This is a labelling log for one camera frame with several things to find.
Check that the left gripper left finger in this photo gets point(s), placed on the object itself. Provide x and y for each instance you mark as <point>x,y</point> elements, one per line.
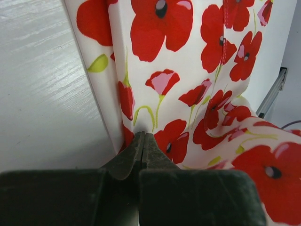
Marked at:
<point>107,196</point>

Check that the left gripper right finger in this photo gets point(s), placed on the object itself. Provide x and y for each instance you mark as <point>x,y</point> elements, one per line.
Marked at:
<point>170,196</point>

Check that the red poppy print skirt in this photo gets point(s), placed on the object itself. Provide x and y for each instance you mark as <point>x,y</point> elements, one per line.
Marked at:
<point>177,69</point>

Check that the aluminium frame rails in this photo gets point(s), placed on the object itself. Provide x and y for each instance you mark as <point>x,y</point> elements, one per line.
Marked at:
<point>266,108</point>

